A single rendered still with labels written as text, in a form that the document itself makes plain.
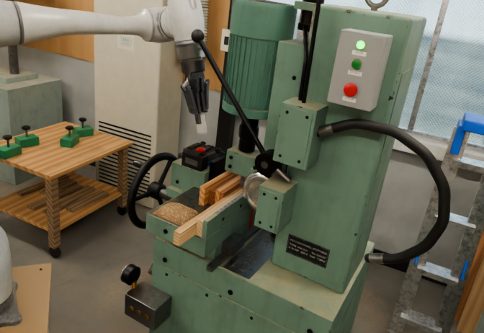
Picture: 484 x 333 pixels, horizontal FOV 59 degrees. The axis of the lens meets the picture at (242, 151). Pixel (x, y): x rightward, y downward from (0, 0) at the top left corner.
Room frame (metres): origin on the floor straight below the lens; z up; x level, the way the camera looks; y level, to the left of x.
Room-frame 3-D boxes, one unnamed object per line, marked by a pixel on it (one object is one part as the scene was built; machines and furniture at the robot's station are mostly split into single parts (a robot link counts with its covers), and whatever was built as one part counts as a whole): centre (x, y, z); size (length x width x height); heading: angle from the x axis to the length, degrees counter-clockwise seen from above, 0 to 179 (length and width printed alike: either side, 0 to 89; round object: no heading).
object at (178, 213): (1.08, 0.16, 0.91); 0.12 x 0.09 x 0.03; 63
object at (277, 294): (1.16, -0.12, 0.76); 0.57 x 0.45 x 0.09; 63
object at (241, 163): (1.21, -0.03, 1.03); 0.14 x 0.07 x 0.09; 63
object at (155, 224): (1.31, 0.06, 0.87); 0.61 x 0.30 x 0.06; 153
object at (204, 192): (1.25, 0.05, 0.93); 0.23 x 0.02 x 0.06; 153
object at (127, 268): (1.09, 0.29, 0.65); 0.06 x 0.04 x 0.08; 153
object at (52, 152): (2.31, 1.08, 0.32); 0.66 x 0.57 x 0.64; 158
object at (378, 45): (0.95, -0.23, 1.40); 0.10 x 0.06 x 0.16; 63
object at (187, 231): (1.22, -0.01, 0.92); 0.65 x 0.02 x 0.04; 153
